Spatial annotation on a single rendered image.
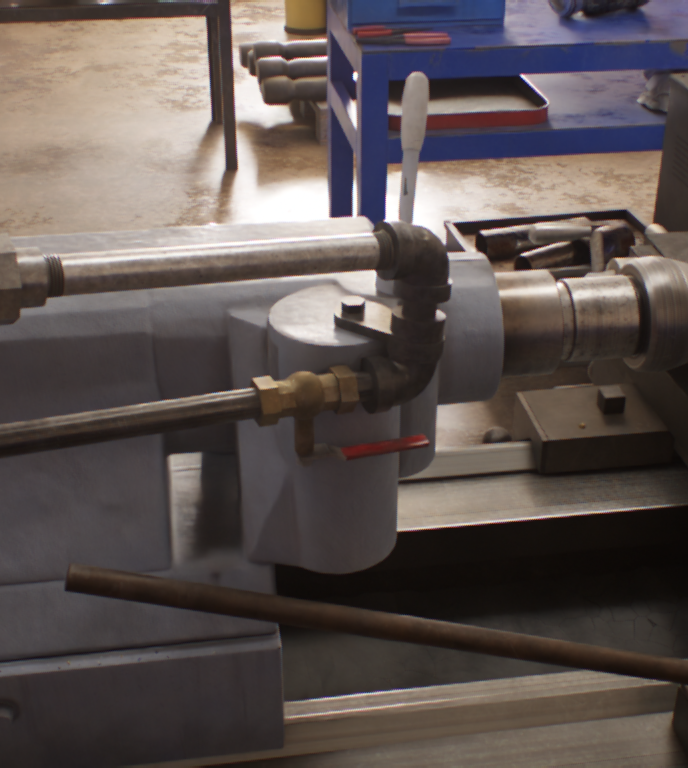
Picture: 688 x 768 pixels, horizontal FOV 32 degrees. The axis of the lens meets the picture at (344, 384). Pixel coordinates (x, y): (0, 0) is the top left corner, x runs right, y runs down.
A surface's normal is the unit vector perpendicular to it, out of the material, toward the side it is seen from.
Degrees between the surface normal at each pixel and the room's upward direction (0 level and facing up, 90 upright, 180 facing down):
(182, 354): 86
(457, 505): 0
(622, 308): 53
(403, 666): 15
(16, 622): 62
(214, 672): 90
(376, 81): 90
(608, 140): 90
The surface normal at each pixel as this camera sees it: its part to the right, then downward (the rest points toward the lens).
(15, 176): 0.00, -0.87
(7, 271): 0.44, -0.14
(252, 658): 0.15, 0.48
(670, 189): -0.99, 0.07
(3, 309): 0.44, 0.60
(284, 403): 0.38, 0.08
